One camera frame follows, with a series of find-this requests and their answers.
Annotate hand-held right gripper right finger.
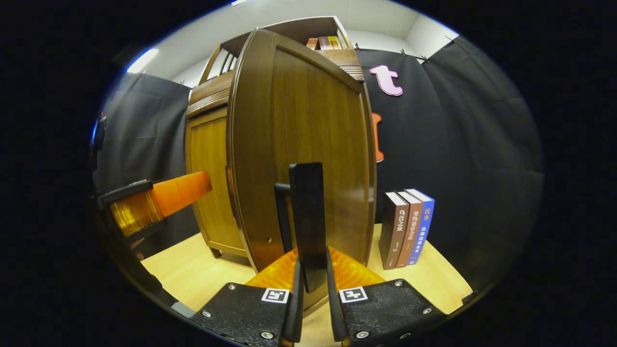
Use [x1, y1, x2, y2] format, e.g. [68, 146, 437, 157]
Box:
[325, 247, 446, 347]

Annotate wooden shoe cabinet door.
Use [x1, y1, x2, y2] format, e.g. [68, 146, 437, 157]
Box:
[186, 107, 246, 256]
[227, 29, 377, 314]

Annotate reddish brown thick book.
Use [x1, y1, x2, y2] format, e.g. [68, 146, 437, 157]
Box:
[395, 190, 423, 268]

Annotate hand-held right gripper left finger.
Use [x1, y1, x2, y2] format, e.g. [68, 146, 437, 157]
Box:
[193, 248, 305, 347]

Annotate black door handle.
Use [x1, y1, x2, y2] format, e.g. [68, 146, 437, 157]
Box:
[275, 163, 326, 294]

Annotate wooden double-door shoe cabinet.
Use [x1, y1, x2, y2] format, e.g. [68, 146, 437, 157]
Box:
[186, 16, 367, 261]

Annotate black backdrop cloth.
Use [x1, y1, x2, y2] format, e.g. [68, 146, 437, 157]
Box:
[92, 36, 545, 290]

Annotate dark brown thick book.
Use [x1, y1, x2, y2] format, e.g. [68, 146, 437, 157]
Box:
[379, 191, 409, 270]

